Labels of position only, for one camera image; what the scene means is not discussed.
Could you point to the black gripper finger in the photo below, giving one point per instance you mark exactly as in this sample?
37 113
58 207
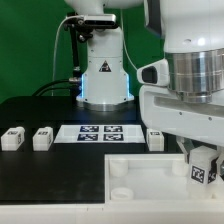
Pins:
220 161
186 145

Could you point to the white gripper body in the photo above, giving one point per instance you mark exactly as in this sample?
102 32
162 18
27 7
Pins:
162 110

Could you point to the white square tabletop part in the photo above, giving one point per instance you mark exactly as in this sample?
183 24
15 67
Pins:
157 177

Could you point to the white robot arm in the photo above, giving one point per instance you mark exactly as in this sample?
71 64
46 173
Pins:
183 93

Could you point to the white sheet with AprilTags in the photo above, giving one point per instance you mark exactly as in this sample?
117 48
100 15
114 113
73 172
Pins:
100 134

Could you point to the black camera on mount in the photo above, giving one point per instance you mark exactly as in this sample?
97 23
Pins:
100 21

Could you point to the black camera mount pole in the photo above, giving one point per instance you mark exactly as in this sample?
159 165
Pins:
69 26

